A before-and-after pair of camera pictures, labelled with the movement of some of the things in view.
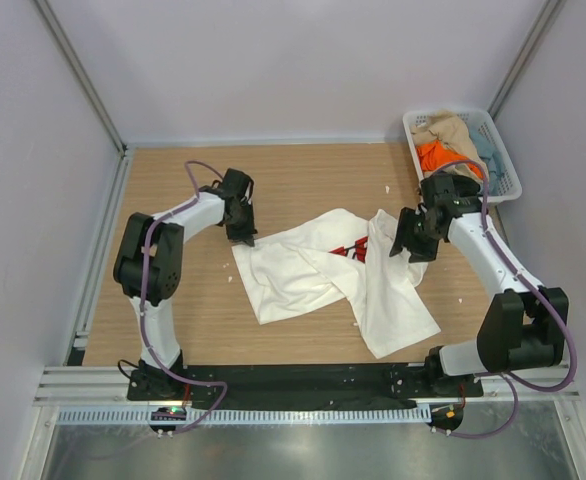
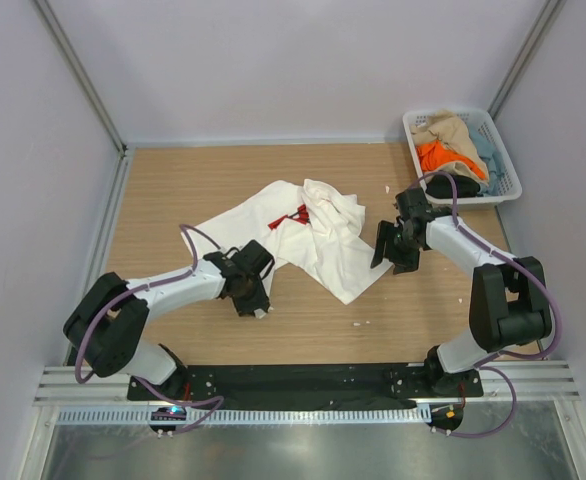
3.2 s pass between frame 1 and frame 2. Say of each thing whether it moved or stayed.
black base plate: stayed
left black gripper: moved
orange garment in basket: stayed
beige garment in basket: stayed
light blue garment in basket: stayed
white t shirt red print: moved
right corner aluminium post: stayed
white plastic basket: stayed
